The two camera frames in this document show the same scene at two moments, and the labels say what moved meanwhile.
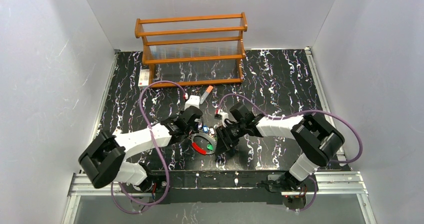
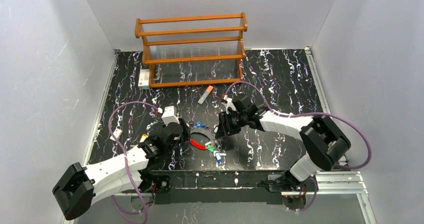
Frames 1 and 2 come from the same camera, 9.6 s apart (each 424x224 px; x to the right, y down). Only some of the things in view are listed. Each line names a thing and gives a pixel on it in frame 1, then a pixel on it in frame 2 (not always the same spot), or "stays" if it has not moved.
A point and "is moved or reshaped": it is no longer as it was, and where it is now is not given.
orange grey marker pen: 209,89 stays
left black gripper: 196,129 to 185,129
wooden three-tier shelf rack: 191,51 stays
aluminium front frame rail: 332,185 stays
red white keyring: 209,138 is moved or reshaped
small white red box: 143,81 stays
